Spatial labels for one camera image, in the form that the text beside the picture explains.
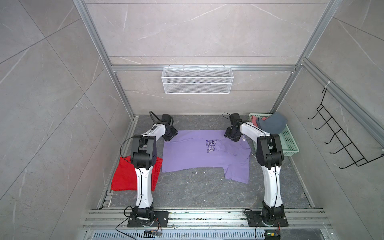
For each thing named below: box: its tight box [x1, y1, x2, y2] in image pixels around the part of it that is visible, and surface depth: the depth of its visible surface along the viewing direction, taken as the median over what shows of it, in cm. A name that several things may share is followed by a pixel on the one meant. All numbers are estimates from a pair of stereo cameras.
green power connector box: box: [264, 229, 281, 240], surface depth 72 cm
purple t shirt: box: [161, 129, 252, 184], surface depth 100 cm
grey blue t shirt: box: [257, 113, 287, 135], surface depth 104 cm
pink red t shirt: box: [251, 115, 270, 128], surface depth 106 cm
